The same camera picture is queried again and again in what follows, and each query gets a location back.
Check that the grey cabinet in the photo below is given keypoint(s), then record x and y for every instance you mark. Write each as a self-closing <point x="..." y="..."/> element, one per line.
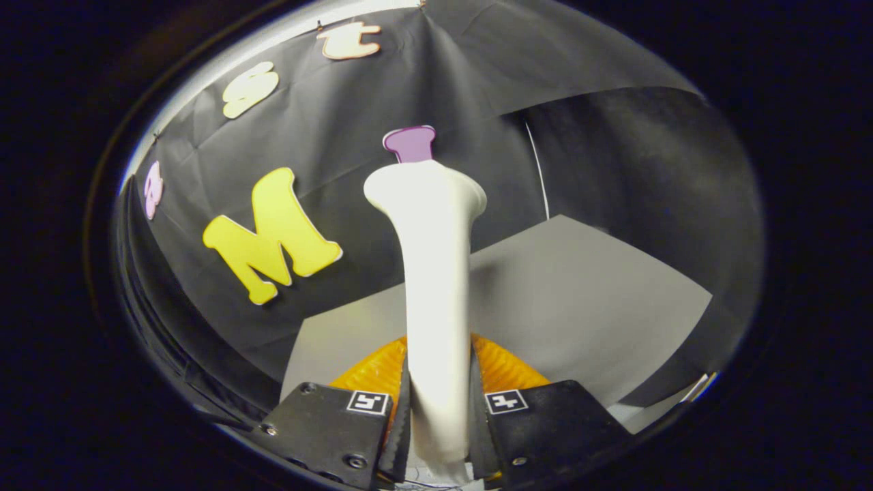
<point x="580" y="293"/>

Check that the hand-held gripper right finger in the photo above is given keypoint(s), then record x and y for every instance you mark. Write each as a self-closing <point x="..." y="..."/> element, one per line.
<point x="479" y="443"/>

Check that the black backdrop cloth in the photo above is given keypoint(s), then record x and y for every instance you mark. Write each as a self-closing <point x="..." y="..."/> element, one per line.
<point x="354" y="136"/>

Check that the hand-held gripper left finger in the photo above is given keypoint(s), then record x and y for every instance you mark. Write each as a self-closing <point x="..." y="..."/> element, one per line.
<point x="401" y="443"/>

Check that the white garment steamer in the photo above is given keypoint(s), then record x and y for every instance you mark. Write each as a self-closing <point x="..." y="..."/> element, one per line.
<point x="436" y="286"/>

